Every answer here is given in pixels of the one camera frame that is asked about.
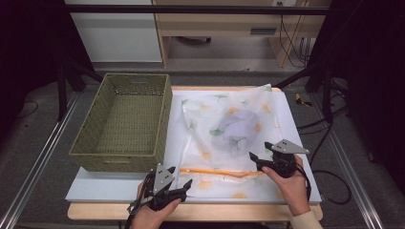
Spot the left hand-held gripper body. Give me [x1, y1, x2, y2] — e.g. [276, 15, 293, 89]
[140, 163, 180, 212]

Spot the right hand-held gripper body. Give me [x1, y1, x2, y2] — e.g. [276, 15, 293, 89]
[264, 138, 310, 178]

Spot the purple cloth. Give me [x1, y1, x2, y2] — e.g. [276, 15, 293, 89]
[211, 109, 261, 158]

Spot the leaf print mesh laundry bag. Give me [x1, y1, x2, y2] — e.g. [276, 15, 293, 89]
[176, 83, 289, 201]

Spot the green woven basket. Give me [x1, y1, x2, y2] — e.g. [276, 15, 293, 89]
[69, 73, 173, 174]

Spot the person's right hand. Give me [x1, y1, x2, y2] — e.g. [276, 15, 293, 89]
[261, 154, 311, 218]

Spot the person's left hand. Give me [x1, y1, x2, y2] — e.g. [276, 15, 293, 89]
[130, 182, 182, 229]

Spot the yellow and black tool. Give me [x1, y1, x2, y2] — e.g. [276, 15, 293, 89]
[294, 93, 313, 108]

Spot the white board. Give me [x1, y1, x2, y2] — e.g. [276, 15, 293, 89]
[65, 90, 323, 204]

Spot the black metal stand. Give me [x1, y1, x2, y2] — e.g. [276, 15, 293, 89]
[268, 60, 349, 124]
[56, 60, 105, 122]

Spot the black curtain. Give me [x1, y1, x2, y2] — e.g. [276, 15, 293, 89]
[307, 0, 405, 187]
[0, 0, 96, 146]

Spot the wooden desk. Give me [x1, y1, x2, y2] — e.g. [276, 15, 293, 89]
[152, 0, 332, 69]

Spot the white cabinet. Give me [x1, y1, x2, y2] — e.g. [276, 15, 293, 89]
[64, 0, 163, 64]

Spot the thick black floor cable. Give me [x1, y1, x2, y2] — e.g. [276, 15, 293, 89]
[297, 104, 349, 167]

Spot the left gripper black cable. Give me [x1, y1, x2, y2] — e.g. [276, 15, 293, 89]
[123, 173, 155, 229]

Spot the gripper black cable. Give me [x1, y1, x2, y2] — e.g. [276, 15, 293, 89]
[294, 158, 352, 206]
[123, 173, 155, 229]

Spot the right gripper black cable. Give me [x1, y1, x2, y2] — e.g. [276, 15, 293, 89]
[294, 158, 352, 206]

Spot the aluminium rail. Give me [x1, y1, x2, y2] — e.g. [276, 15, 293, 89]
[0, 92, 81, 229]
[309, 94, 385, 229]

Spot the black cable bundle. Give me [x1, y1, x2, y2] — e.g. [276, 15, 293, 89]
[299, 37, 314, 67]

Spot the black hanging cable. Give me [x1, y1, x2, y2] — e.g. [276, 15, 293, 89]
[278, 13, 308, 69]

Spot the white wall socket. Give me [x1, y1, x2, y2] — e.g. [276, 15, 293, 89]
[271, 0, 298, 8]

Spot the thin black floor cable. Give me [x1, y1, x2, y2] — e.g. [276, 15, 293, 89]
[18, 99, 39, 119]

